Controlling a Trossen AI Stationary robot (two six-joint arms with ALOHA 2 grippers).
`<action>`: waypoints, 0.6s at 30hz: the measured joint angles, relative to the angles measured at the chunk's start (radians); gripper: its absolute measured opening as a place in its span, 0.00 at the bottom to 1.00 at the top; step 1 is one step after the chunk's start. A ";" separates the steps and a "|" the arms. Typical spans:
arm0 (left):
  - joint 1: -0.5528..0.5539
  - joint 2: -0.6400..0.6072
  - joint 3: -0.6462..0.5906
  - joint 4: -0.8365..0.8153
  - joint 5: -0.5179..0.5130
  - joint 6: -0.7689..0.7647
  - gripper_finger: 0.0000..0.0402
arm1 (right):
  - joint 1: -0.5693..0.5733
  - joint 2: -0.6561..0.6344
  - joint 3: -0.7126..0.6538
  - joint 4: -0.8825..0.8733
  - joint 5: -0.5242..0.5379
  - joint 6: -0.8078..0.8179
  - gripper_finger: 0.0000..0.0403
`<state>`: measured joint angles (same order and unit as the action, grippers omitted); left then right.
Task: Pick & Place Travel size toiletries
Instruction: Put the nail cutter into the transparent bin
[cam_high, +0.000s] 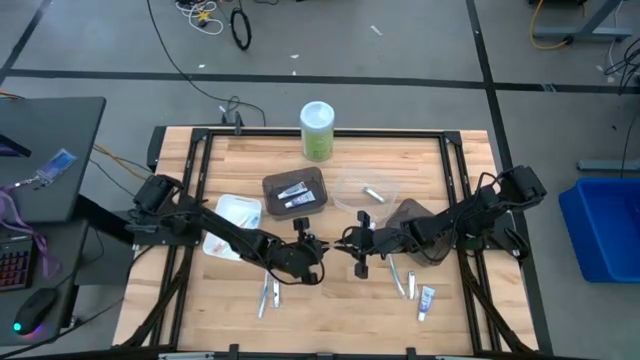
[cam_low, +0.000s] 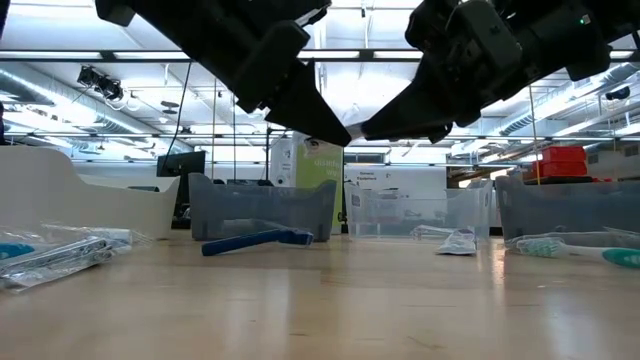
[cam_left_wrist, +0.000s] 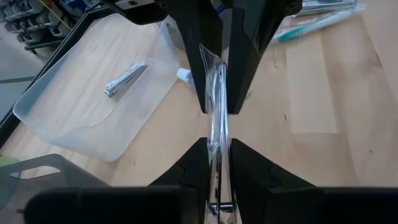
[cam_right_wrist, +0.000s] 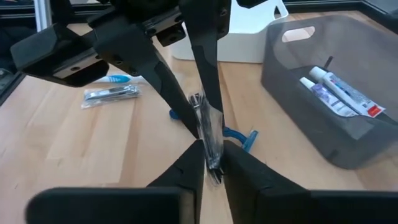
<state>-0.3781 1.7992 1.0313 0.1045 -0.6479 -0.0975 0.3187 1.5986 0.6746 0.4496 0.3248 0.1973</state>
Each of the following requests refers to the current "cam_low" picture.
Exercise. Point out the small bagged silver item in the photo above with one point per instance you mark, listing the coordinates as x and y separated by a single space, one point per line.
55 260

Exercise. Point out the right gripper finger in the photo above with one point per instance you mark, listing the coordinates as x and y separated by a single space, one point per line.
440 135
450 85

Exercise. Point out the grey translucent plastic bin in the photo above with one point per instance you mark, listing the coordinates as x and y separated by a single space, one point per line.
250 210
565 205

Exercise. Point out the clear plastic bin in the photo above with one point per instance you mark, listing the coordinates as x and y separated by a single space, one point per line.
400 210

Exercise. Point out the green disinfecting wipes canister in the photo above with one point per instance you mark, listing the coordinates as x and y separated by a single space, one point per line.
317 175

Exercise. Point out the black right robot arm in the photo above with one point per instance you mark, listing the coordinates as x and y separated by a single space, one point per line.
575 40

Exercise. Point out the black overhead light rail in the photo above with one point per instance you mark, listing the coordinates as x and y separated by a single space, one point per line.
110 56

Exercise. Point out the black monitor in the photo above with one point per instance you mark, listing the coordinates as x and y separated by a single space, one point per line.
180 165

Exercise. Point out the white wall sign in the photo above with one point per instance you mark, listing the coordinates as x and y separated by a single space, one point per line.
400 177

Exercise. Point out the red storage box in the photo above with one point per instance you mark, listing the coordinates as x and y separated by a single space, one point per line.
562 161

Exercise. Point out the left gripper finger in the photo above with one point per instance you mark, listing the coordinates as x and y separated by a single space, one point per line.
295 95

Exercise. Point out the blue disposable razor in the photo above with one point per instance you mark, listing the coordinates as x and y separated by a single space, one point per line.
240 243

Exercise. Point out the white appliance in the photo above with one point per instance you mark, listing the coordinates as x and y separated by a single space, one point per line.
281 165

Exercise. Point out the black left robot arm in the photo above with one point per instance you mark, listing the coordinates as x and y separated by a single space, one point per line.
117 12

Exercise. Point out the white plastic bin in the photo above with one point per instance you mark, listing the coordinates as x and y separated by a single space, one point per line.
75 200

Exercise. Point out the bagged green toothbrush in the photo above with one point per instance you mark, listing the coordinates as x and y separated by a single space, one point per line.
575 250

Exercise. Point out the black ceiling camera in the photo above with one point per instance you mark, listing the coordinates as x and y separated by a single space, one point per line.
102 85
617 93

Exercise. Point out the silver ventilation duct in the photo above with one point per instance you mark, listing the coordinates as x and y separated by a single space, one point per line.
60 105
560 100

